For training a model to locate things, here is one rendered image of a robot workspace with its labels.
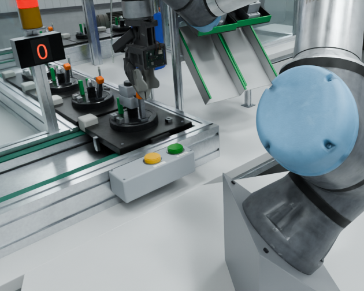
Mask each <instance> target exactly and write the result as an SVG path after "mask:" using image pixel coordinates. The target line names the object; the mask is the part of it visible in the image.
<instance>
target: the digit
mask: <svg viewBox="0 0 364 291"><path fill-rule="evenodd" d="M30 44H31V48H32V53H33V56H34V61H35V64H38V63H42V62H47V61H52V60H53V58H52V54H51V48H50V43H49V39H48V37H46V38H40V39H35V40H30Z"/></svg>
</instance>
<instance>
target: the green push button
mask: <svg viewBox="0 0 364 291"><path fill-rule="evenodd" d="M167 149H168V153H171V154H178V153H181V152H182V151H183V146H182V145H181V144H177V143H174V144H171V145H169V146H168V147H167Z"/></svg>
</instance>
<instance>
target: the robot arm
mask: <svg viewBox="0 0 364 291"><path fill-rule="evenodd" d="M162 1H164V2H165V3H166V4H167V5H168V6H169V7H170V8H172V9H173V10H174V11H175V12H176V13H177V14H179V15H180V16H181V17H182V18H183V19H185V21H186V22H187V23H188V24H189V25H190V26H192V27H194V28H195V29H197V30H198V31H200V32H209V31H211V30H212V29H213V28H214V27H216V26H217V25H218V23H219V22H220V19H221V16H222V15H224V14H227V13H229V12H232V11H234V10H236V9H239V8H242V7H244V6H247V5H249V4H251V3H254V2H256V1H259V0H162ZM121 4H122V13H123V17H124V18H125V25H127V26H132V28H130V29H129V30H128V31H127V32H126V33H125V34H123V36H122V37H120V38H119V39H118V40H117V41H116V42H115V43H113V44H112V48H113V50H114V53H125V58H123V60H124V71H125V74H126V76H127V78H128V80H129V82H130V83H131V84H132V86H133V88H134V89H135V91H136V92H137V94H138V95H139V96H140V97H141V98H142V99H143V100H147V99H148V97H149V95H150V92H151V89H152V88H158V87H159V80H158V79H157V78H156V77H155V74H154V70H155V68H157V67H160V66H164V65H167V60H166V46H165V43H160V42H159V41H157V40H156V38H155V27H156V26H158V20H155V19H154V16H153V15H154V5H153V4H154V3H153V0H121ZM363 33H364V0H300V8H299V16H298V24H297V29H296V38H295V46H294V54H293V59H292V60H290V61H289V62H287V63H286V64H285V65H283V66H282V68H281V69H280V72H279V75H278V76H277V77H276V78H275V79H274V80H272V86H271V87H270V88H269V89H268V88H266V89H265V90H264V92H263V94H262V96H261V98H260V100H259V103H258V107H257V113H256V126H257V132H258V136H259V139H260V141H261V143H262V145H263V146H264V148H265V150H266V151H267V152H268V153H269V154H270V155H271V156H272V157H273V158H274V159H275V160H276V161H277V162H278V163H279V164H280V165H281V166H282V167H284V168H286V169H287V170H289V171H290V172H289V173H287V174H286V175H285V176H284V177H283V178H281V179H279V180H277V181H275V182H273V183H271V184H269V185H267V186H265V187H263V188H261V189H259V190H257V191H255V192H253V193H252V194H250V195H249V196H248V197H247V198H246V199H245V200H244V201H243V203H242V206H243V210H244V212H245V214H246V216H247V218H248V220H249V221H250V223H251V224H252V226H253V227H254V229H255V230H256V231H257V232H258V234H259V235H260V236H261V237H262V238H263V239H264V241H265V242H266V243H267V244H268V245H269V246H270V247H271V249H272V250H274V251H275V253H277V254H278V255H279V256H280V257H281V258H282V259H284V260H285V261H286V262H287V263H288V264H290V265H291V266H292V267H293V268H295V269H297V270H298V271H300V272H301V273H304V274H307V275H311V274H312V273H314V272H315V271H316V270H317V269H319V268H320V267H321V266H322V264H323V263H324V258H325V257H326V255H327V254H328V253H329V251H330V249H331V248H332V246H333V245H334V243H335V241H336V239H337V237H338V236H339V234H340V233H341V231H342V230H343V229H345V228H346V227H347V226H348V225H349V224H350V223H351V222H352V221H353V220H355V219H356V218H357V217H358V216H360V215H361V213H363V212H364V64H363V63H362V62H361V59H362V46H363ZM156 41H157V42H156ZM164 55H165V57H164ZM136 67H138V68H136ZM142 76H143V78H142Z"/></svg>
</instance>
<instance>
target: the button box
mask: <svg viewBox="0 0 364 291"><path fill-rule="evenodd" d="M182 146H183V145H182ZM156 153H158V154H160V156H161V160H160V161H159V162H157V163H146V162H145V161H144V157H142V158H139V159H137V160H135V161H132V162H129V163H127V164H125V165H122V166H120V167H117V168H115V169H113V170H110V171H109V177H110V184H111V188H112V192H113V193H114V194H115V195H117V196H118V197H119V198H120V199H122V200H123V201H125V202H126V203H129V202H131V201H133V200H135V199H137V198H139V197H141V196H143V195H146V194H148V193H150V192H152V191H154V190H156V189H158V188H160V187H162V186H164V185H167V184H169V183H171V182H173V181H176V180H178V179H179V178H181V177H184V176H186V175H188V174H190V173H192V172H194V171H195V153H194V151H193V150H191V149H189V148H187V147H185V146H183V151H182V152H181V153H178V154H171V153H168V149H167V147H166V148H164V149H161V150H159V151H156Z"/></svg>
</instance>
